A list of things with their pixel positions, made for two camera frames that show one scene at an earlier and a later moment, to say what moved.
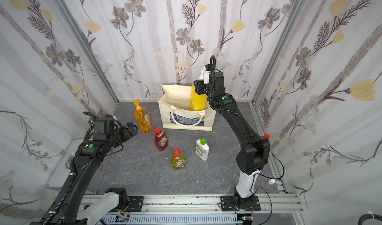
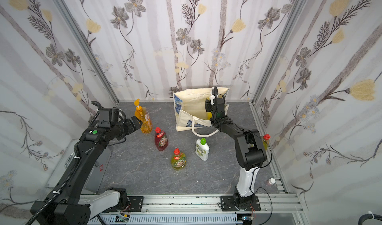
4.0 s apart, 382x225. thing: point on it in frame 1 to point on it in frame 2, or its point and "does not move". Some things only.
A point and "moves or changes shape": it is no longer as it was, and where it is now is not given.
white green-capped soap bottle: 202,148 does not move
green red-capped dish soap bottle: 178,160 does not move
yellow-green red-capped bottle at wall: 265,136 does not move
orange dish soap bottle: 143,117 does not move
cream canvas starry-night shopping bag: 174,106 moves or changes shape
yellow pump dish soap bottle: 198,101 to 209,114
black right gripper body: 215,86 to 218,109
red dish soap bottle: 160,139 does not move
